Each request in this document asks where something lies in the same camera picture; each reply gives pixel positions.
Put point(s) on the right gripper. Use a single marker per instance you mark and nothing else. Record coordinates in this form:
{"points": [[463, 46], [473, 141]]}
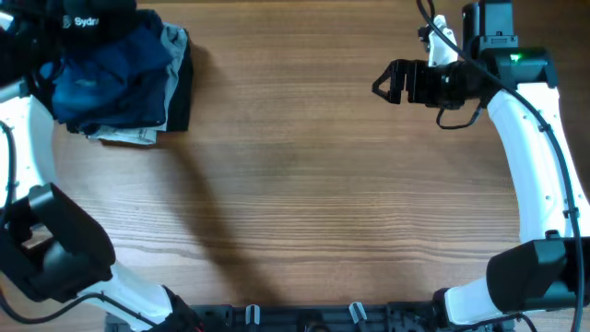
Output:
{"points": [[397, 72]]}

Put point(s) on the black t-shirt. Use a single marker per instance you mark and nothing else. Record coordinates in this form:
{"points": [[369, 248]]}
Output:
{"points": [[92, 23]]}

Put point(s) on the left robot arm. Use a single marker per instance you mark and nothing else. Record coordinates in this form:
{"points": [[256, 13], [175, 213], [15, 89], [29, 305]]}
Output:
{"points": [[52, 249]]}

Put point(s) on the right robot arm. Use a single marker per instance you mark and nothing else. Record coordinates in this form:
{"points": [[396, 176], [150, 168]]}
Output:
{"points": [[518, 88]]}

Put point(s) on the grey folded garment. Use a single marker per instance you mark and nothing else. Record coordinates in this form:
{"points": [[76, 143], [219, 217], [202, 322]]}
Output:
{"points": [[175, 102]]}

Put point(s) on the blue crumpled garment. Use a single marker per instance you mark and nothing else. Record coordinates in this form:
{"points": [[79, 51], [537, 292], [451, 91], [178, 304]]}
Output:
{"points": [[113, 72]]}

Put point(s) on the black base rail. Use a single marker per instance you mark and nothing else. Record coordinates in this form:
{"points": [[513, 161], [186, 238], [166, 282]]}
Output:
{"points": [[390, 317]]}

